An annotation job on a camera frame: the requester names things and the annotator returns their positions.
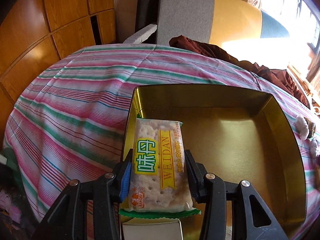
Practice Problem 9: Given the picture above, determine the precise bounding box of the white cardboard box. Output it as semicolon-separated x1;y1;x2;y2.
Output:
122;218;183;240

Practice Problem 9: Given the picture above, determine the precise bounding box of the weidan cracker pack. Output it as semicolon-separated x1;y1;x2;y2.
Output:
119;118;201;219

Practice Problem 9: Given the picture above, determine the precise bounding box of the white plastic bag bundle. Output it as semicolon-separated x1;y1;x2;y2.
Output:
295;115;310;140

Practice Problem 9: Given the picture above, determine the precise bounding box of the yellow knitted sock bundle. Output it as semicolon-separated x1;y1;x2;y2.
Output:
305;117;316;139

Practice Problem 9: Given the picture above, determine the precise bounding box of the gold metal tin box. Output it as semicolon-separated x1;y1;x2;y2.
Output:
122;84;306;237

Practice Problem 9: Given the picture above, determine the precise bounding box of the striped pink green bedsheet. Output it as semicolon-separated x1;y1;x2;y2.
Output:
4;44;319;239

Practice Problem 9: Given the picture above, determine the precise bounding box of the maroon brown blanket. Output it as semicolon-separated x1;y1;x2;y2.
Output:
169;35;310;108

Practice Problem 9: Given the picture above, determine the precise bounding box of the wooden wardrobe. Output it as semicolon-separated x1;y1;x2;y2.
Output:
0;0;117;131

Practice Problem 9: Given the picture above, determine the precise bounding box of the grey yellow blue headboard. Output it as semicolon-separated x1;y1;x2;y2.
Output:
156;0;289;46

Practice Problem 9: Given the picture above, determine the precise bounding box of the black rolled mat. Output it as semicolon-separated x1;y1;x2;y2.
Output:
135;0;159;32

